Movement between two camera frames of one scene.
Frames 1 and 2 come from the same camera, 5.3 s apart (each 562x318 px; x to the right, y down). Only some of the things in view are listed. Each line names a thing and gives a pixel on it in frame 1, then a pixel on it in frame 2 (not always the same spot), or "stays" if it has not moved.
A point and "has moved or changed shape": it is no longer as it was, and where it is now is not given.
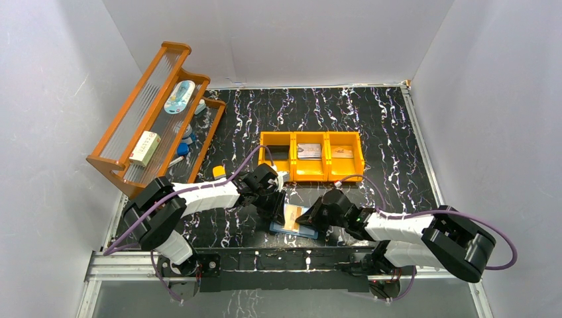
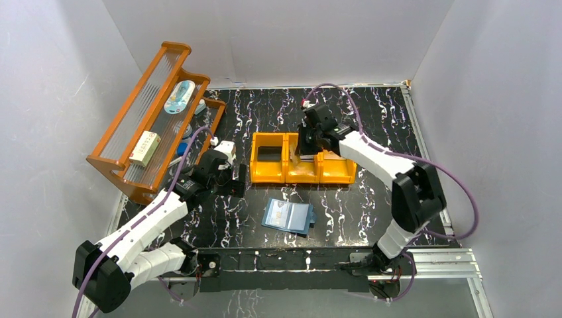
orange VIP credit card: (291, 213) → (295, 159)
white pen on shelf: (176, 160) stays
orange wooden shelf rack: (165, 128) stays
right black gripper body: (315, 212) → (305, 140)
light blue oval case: (179, 99) stays
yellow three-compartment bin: (314, 156) stays
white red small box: (145, 148) stays
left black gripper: (272, 207) → (238, 181)
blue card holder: (305, 230) has moved or changed shape
